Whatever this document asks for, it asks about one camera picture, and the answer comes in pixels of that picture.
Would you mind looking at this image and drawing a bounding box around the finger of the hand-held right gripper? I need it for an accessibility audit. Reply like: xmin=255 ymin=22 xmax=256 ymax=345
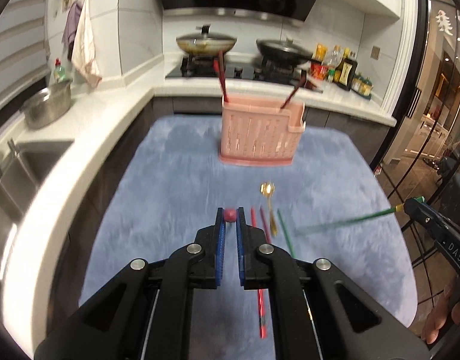
xmin=403 ymin=198 xmax=446 ymax=239

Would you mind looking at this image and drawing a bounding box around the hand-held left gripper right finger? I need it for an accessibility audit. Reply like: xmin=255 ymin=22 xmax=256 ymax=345
xmin=235 ymin=206 xmax=431 ymax=360

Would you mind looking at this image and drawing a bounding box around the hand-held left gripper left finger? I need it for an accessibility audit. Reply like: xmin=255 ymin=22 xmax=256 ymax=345
xmin=33 ymin=207 xmax=227 ymax=360

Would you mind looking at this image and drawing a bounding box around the purple chopstick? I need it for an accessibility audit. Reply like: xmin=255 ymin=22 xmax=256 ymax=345
xmin=259 ymin=207 xmax=272 ymax=244

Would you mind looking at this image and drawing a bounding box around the green chopstick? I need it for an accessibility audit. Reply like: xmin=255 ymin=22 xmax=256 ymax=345
xmin=276 ymin=209 xmax=297 ymax=259
xmin=295 ymin=196 xmax=425 ymax=238

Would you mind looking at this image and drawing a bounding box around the red chopstick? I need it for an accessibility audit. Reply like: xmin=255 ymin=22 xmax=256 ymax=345
xmin=213 ymin=60 xmax=228 ymax=103
xmin=250 ymin=206 xmax=268 ymax=339

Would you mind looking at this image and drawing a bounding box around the gold metal spoon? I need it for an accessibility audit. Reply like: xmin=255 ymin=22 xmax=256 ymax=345
xmin=260 ymin=182 xmax=279 ymax=238

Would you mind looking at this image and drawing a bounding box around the pink perforated utensil holder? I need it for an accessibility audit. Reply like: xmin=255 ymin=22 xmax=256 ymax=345
xmin=218 ymin=95 xmax=306 ymax=166

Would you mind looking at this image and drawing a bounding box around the brown chopstick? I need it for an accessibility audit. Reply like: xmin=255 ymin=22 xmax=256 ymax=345
xmin=280 ymin=68 xmax=307 ymax=110

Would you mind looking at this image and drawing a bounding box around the person's right hand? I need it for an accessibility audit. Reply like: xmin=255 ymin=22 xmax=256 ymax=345
xmin=421 ymin=274 xmax=460 ymax=346

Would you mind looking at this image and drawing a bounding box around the blue plush mat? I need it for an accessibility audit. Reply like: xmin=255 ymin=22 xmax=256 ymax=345
xmin=80 ymin=114 xmax=418 ymax=360

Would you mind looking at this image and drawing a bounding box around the glass sliding door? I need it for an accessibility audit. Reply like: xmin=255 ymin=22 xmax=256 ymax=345
xmin=368 ymin=0 xmax=460 ymax=308

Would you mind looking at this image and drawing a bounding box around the green-lidded spice jar set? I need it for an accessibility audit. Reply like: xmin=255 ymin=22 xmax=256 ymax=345
xmin=352 ymin=72 xmax=373 ymax=100

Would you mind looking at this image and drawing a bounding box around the dark soy sauce bottle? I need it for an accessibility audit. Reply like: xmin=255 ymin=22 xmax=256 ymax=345
xmin=337 ymin=49 xmax=358 ymax=91

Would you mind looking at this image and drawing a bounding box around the red seasoning container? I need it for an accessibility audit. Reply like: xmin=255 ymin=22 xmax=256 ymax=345
xmin=310 ymin=62 xmax=330 ymax=80

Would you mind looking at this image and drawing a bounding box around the clear plastic bottle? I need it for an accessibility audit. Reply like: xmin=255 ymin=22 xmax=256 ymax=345
xmin=323 ymin=46 xmax=341 ymax=72

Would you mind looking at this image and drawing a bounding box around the black gas stove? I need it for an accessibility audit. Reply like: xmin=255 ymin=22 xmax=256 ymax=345
xmin=165 ymin=54 xmax=324 ymax=92

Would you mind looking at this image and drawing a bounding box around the white tree window decal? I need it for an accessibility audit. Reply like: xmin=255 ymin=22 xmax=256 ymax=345
xmin=435 ymin=9 xmax=460 ymax=38

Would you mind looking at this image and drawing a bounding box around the black wok with glass lid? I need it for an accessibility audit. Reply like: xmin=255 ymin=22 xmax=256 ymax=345
xmin=256 ymin=37 xmax=324 ymax=66

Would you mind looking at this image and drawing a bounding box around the beige wok with glass lid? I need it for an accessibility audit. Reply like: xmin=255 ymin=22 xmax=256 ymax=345
xmin=175 ymin=25 xmax=238 ymax=55

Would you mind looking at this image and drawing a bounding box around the stainless steel sink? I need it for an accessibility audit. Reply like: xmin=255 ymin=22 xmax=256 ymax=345
xmin=0 ymin=139 xmax=75 ymax=229

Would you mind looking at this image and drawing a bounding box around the steel colander bowl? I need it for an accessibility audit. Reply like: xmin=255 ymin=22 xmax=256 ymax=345
xmin=21 ymin=80 xmax=73 ymax=129

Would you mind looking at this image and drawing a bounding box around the green dish soap bottle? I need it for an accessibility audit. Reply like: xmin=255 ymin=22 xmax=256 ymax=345
xmin=52 ymin=58 xmax=67 ymax=83

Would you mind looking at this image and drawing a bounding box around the white hanging towel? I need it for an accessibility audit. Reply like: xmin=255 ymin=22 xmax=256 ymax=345
xmin=70 ymin=0 xmax=103 ymax=88

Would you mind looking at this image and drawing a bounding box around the purple hanging cloth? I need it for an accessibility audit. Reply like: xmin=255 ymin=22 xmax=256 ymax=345
xmin=62 ymin=3 xmax=82 ymax=61

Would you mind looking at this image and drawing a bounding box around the white window blind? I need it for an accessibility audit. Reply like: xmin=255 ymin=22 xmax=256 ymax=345
xmin=0 ymin=0 xmax=52 ymax=113

